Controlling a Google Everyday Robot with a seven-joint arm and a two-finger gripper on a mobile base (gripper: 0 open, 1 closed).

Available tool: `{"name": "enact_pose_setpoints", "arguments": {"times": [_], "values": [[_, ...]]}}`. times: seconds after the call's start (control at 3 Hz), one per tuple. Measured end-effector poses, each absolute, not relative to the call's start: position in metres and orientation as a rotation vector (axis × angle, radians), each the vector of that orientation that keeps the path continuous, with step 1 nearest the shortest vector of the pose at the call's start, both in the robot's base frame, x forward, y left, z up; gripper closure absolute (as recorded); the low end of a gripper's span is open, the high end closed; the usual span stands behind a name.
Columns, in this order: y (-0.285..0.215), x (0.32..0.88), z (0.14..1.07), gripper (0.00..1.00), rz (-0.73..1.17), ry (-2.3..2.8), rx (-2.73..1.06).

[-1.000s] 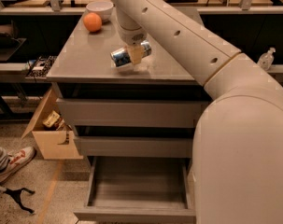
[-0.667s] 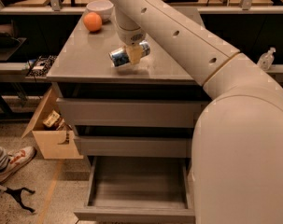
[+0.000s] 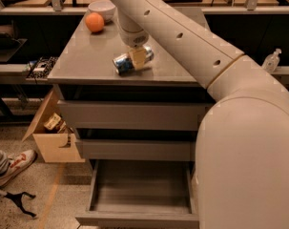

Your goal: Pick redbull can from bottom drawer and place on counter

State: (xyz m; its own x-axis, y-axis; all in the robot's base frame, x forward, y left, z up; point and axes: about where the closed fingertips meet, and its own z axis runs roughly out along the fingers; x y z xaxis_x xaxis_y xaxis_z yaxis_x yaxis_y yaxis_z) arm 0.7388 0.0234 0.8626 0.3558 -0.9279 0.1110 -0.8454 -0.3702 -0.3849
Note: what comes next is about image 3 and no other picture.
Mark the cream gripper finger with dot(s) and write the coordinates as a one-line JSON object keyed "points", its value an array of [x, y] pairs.
{"points": [[138, 56]]}

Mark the blue silver redbull can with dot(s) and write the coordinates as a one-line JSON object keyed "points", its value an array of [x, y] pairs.
{"points": [[123, 63]]}

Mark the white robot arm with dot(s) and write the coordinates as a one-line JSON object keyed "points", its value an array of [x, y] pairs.
{"points": [[242, 145]]}

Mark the grey drawer cabinet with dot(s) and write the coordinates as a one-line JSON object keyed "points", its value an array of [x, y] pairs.
{"points": [[85, 72]]}

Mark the grey top drawer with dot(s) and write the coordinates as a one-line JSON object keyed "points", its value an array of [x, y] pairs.
{"points": [[133, 115]]}

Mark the grey middle drawer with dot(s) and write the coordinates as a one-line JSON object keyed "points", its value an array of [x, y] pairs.
{"points": [[136, 150]]}

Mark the grey open bottom drawer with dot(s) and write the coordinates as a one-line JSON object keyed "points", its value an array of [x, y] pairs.
{"points": [[140, 194]]}

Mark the orange fruit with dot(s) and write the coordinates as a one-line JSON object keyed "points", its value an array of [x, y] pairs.
{"points": [[94, 22]]}

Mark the white bowl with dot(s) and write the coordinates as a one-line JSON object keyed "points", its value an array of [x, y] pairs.
{"points": [[105, 8]]}

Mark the black patterned notebook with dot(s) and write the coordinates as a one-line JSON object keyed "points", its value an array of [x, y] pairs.
{"points": [[41, 68]]}

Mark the snack packet in box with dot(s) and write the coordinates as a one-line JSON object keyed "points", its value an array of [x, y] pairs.
{"points": [[53, 122]]}

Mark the cardboard box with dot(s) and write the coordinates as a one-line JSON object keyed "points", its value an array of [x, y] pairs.
{"points": [[54, 146]]}

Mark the clear sanitizer pump bottle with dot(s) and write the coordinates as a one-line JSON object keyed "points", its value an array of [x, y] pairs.
{"points": [[271, 61]]}

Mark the white red sneaker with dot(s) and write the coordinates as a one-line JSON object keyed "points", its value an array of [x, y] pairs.
{"points": [[18, 164]]}

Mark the black reacher grabber tool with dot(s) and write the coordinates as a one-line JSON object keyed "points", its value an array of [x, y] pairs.
{"points": [[17, 200]]}

